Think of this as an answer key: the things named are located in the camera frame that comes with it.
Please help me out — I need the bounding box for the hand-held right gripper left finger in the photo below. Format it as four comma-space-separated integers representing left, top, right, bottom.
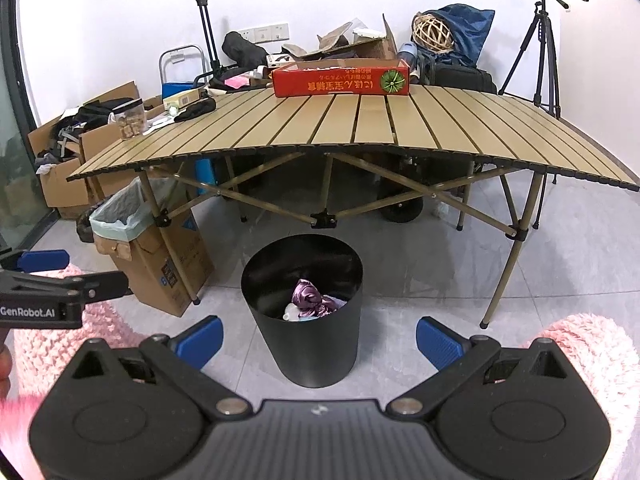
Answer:
69, 315, 252, 423

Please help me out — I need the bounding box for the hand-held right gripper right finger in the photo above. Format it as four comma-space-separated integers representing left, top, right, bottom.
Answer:
387, 315, 574, 423

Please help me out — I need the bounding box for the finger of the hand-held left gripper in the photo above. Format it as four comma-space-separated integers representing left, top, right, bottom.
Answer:
0, 248, 71, 274
0, 270, 129, 307

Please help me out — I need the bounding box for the black trash bin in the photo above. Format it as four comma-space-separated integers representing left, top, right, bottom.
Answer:
240, 233, 364, 388

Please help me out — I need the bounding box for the pink satin cloth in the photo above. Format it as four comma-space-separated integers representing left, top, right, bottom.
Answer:
291, 279, 342, 318

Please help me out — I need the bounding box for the red cardboard box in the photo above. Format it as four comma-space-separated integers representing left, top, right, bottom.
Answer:
271, 57, 412, 98

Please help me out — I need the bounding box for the person's left hand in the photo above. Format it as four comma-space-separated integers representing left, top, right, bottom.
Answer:
0, 330, 15, 398

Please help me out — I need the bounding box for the person's pink fleece clothing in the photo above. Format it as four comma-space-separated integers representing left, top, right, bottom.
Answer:
0, 263, 640, 480

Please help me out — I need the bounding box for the black garbage bag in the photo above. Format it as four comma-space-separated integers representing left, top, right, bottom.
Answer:
76, 216, 98, 245

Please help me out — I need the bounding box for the cardboard box with green liner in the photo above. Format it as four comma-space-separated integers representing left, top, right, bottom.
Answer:
89, 176, 217, 319

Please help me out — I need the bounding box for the dark glass door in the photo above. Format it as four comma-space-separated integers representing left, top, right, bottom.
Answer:
0, 0, 57, 256

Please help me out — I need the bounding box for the black wagon wheel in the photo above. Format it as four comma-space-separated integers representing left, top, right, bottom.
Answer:
376, 191, 427, 224

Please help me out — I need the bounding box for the blue plastic container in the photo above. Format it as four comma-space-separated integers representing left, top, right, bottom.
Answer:
194, 158, 219, 187

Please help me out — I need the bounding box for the clear snack jar black lid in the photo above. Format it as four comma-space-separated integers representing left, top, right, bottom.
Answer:
108, 98, 149, 141

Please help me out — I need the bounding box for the black folding wagon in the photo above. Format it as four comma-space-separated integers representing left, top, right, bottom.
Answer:
377, 155, 481, 201

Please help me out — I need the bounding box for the white paper sheet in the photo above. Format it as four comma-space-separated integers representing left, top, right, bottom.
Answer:
145, 112, 177, 135

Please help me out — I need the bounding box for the black sock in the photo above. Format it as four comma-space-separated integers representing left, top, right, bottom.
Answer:
172, 96, 218, 122

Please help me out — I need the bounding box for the small pale yellow carton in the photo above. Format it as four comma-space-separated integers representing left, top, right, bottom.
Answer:
162, 88, 209, 111

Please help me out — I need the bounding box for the tan slatted folding table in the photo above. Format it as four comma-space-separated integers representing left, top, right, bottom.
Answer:
66, 82, 640, 331

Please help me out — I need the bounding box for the black fabric bag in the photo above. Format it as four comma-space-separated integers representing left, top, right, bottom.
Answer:
221, 31, 271, 68

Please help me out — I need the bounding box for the torn brown cardboard box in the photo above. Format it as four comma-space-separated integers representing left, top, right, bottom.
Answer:
320, 13, 398, 61

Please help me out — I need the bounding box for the wicker ball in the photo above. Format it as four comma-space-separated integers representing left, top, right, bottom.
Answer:
411, 12, 455, 53

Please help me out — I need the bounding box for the dark blue velvet bag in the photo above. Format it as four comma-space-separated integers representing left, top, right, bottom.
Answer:
411, 3, 497, 68

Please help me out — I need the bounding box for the black wagon pull handle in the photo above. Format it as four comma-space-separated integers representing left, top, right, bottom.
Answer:
187, 0, 224, 78

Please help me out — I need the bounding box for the white wall outlet panel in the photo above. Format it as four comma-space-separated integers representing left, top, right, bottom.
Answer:
240, 22, 291, 44

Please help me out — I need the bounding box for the black camera tripod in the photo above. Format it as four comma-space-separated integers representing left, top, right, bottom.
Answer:
497, 2, 563, 120

